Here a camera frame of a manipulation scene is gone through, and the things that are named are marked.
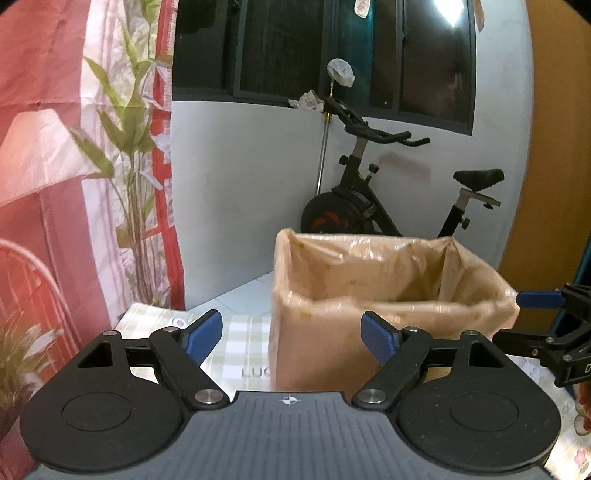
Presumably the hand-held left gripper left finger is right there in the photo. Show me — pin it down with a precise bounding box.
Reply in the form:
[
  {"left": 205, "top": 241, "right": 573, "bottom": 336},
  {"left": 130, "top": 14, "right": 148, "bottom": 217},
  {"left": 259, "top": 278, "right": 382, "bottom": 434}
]
[{"left": 76, "top": 309, "right": 230, "bottom": 411}]

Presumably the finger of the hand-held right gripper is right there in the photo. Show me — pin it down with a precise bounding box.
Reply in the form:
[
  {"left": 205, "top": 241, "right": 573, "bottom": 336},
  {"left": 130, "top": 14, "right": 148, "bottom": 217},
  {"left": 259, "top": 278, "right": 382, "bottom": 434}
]
[
  {"left": 492, "top": 328, "right": 573, "bottom": 365},
  {"left": 516, "top": 284, "right": 591, "bottom": 324}
]

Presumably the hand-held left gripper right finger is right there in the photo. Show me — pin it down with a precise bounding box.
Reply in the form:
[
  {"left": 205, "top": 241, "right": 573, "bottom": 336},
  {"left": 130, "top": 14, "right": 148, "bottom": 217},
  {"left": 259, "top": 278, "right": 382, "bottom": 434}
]
[{"left": 352, "top": 310, "right": 509, "bottom": 411}]

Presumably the plastic-lined cardboard box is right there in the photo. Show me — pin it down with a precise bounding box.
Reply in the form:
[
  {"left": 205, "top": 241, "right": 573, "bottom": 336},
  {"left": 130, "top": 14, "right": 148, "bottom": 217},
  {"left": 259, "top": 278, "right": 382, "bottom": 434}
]
[{"left": 269, "top": 227, "right": 520, "bottom": 392}]

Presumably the checked cartoon-print cloth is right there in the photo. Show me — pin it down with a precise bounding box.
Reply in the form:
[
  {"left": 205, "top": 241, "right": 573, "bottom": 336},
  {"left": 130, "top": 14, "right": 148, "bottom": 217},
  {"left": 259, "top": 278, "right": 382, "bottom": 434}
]
[{"left": 113, "top": 302, "right": 591, "bottom": 480}]

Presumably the brown wooden door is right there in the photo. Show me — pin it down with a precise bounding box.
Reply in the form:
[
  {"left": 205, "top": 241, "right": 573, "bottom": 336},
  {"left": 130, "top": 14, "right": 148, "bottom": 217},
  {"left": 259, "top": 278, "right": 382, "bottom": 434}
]
[{"left": 498, "top": 0, "right": 591, "bottom": 333}]

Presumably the black exercise bike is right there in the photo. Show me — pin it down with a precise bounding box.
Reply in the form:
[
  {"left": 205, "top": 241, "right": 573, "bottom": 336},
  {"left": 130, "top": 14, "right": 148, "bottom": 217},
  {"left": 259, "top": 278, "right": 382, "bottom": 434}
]
[{"left": 300, "top": 95, "right": 505, "bottom": 239}]

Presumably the metal pole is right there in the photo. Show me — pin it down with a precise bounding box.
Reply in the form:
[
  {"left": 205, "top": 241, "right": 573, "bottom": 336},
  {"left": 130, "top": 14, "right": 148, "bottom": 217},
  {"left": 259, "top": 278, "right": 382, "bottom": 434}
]
[{"left": 315, "top": 83, "right": 334, "bottom": 197}]

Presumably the red leaf-print curtain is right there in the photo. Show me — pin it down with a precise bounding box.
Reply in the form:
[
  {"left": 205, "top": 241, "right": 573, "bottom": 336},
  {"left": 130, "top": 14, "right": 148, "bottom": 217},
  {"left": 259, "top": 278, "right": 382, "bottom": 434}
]
[{"left": 0, "top": 0, "right": 188, "bottom": 480}]

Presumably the crumpled white tissue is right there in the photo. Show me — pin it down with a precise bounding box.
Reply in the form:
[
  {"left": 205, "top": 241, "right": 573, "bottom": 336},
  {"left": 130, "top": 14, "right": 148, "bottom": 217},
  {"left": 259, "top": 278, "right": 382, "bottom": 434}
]
[{"left": 288, "top": 90, "right": 326, "bottom": 112}]

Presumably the white plastic bag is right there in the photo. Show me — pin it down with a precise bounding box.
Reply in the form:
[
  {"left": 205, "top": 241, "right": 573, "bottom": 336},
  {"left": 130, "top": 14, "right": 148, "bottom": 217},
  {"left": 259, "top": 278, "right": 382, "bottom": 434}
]
[{"left": 327, "top": 58, "right": 355, "bottom": 88}]

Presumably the dark framed window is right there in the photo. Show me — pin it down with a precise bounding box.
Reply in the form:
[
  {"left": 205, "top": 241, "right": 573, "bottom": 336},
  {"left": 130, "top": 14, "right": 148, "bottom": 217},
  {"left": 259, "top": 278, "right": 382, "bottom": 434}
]
[{"left": 172, "top": 0, "right": 477, "bottom": 136}]

